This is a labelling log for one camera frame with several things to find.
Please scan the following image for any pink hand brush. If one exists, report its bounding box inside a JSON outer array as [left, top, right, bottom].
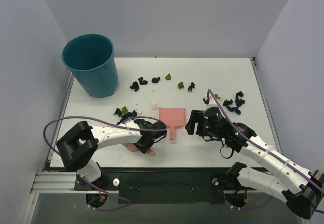
[[121, 143, 156, 157]]

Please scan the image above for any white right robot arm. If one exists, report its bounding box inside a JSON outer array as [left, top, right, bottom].
[[185, 107, 323, 220]]

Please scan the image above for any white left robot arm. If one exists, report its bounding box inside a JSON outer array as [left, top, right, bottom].
[[56, 117, 167, 190]]

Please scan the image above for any pink plastic dustpan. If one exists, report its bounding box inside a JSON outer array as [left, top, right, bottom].
[[159, 107, 186, 140]]

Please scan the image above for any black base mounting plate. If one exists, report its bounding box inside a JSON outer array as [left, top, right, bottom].
[[74, 167, 257, 206]]

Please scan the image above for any teal plastic bucket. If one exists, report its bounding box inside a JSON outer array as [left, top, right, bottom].
[[61, 34, 118, 98]]

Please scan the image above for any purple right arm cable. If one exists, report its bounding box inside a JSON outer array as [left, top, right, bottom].
[[207, 89, 324, 211]]

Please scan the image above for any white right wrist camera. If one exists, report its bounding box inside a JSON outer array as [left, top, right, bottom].
[[202, 97, 218, 109]]

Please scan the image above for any aluminium table frame rail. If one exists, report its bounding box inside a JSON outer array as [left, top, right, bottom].
[[31, 143, 76, 193]]

